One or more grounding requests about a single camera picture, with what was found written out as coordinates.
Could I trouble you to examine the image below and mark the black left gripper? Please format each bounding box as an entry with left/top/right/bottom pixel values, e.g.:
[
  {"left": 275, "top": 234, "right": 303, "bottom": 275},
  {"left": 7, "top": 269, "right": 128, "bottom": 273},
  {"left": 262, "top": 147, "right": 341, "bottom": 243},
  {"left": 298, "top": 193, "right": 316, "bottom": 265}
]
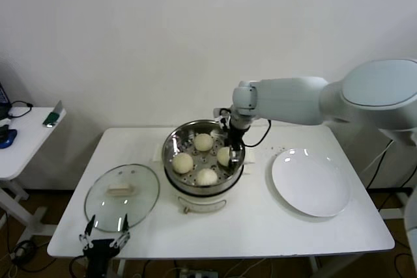
[{"left": 79, "top": 213, "right": 131, "bottom": 278}]

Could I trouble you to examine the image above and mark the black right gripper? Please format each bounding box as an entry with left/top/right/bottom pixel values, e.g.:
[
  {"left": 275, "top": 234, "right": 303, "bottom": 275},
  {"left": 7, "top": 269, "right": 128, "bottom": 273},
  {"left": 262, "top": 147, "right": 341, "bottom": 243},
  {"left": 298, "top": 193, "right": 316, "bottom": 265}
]
[{"left": 222, "top": 117, "right": 246, "bottom": 165}]

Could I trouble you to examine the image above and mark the white steamed baozi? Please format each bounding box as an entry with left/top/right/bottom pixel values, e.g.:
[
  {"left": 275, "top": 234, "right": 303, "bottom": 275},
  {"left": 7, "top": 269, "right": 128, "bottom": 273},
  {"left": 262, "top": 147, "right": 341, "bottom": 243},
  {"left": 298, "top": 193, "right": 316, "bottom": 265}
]
[
  {"left": 194, "top": 133, "right": 214, "bottom": 152},
  {"left": 171, "top": 153, "right": 194, "bottom": 175},
  {"left": 195, "top": 168, "right": 218, "bottom": 188},
  {"left": 217, "top": 146, "right": 233, "bottom": 167}
]

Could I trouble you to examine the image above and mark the glass lid with cream handle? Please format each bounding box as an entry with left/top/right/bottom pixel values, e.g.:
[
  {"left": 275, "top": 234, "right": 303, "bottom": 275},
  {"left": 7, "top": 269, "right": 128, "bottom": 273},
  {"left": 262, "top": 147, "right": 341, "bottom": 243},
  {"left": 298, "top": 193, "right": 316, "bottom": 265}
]
[{"left": 83, "top": 163, "right": 161, "bottom": 234}]

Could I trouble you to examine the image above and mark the steel steamer basket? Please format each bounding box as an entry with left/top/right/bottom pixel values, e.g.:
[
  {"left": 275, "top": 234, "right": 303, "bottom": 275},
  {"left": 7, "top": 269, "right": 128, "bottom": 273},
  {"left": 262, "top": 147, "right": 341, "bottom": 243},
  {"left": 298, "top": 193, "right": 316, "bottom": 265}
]
[{"left": 152, "top": 119, "right": 257, "bottom": 195}]

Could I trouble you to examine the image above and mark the white round plate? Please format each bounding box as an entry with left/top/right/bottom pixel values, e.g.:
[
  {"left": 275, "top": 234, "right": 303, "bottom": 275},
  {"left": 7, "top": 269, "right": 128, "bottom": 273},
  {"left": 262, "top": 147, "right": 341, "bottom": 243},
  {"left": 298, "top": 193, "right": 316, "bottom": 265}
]
[{"left": 271, "top": 148, "right": 352, "bottom": 217}]

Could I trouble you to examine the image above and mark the white power strip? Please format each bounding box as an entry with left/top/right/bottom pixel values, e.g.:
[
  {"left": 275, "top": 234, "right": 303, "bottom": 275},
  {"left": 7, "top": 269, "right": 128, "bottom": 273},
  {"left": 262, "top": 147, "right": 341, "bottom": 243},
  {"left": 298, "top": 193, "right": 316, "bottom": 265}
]
[{"left": 177, "top": 268, "right": 219, "bottom": 278}]

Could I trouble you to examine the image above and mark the white side table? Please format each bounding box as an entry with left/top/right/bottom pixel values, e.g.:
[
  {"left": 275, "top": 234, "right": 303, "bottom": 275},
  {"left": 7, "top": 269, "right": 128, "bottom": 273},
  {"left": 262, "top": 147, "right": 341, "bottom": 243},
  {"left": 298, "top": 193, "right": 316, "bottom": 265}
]
[{"left": 0, "top": 107, "right": 68, "bottom": 238}]

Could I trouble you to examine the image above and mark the blue handheld device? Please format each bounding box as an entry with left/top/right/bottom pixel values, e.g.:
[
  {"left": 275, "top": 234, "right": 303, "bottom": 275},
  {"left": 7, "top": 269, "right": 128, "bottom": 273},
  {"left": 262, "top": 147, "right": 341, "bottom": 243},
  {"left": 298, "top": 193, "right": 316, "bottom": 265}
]
[{"left": 0, "top": 124, "right": 19, "bottom": 149}]

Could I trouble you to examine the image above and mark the open laptop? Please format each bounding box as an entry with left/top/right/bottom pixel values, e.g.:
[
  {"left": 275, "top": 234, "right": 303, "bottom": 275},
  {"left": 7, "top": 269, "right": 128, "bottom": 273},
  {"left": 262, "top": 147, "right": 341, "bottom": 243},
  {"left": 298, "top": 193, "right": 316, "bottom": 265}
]
[{"left": 0, "top": 82, "right": 11, "bottom": 120}]

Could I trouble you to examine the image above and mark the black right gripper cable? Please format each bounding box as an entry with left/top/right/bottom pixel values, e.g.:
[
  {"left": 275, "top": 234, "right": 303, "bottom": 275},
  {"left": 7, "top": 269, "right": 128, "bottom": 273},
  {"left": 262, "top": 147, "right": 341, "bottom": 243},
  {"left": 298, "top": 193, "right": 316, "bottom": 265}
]
[{"left": 243, "top": 118, "right": 272, "bottom": 148}]

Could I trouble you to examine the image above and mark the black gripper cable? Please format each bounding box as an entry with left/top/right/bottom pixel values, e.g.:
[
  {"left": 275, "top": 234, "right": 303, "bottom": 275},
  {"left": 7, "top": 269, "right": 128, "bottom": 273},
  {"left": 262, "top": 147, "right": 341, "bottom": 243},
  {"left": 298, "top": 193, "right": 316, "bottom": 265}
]
[
  {"left": 243, "top": 118, "right": 272, "bottom": 148},
  {"left": 70, "top": 253, "right": 89, "bottom": 278}
]

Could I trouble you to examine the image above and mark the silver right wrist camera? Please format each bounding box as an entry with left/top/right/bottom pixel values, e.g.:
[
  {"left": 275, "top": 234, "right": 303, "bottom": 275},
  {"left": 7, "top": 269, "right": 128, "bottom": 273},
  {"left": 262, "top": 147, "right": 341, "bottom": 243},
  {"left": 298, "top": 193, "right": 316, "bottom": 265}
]
[{"left": 213, "top": 107, "right": 233, "bottom": 120}]

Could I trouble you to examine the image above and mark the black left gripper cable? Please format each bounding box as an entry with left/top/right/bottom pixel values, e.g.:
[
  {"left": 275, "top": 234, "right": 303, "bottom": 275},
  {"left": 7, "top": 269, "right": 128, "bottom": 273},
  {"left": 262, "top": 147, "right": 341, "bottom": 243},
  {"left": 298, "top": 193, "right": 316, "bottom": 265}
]
[{"left": 70, "top": 253, "right": 89, "bottom": 278}]

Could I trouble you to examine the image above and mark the green handled scraper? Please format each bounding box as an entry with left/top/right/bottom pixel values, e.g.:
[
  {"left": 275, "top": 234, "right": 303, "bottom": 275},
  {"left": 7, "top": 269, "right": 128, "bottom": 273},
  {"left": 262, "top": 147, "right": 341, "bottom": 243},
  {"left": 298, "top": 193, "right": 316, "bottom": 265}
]
[{"left": 42, "top": 100, "right": 64, "bottom": 128}]

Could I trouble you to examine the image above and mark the black laptop cable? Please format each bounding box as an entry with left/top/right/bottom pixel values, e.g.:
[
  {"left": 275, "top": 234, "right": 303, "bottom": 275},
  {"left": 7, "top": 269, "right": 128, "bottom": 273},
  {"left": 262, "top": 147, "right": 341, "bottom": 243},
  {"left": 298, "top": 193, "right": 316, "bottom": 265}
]
[{"left": 7, "top": 101, "right": 34, "bottom": 120}]

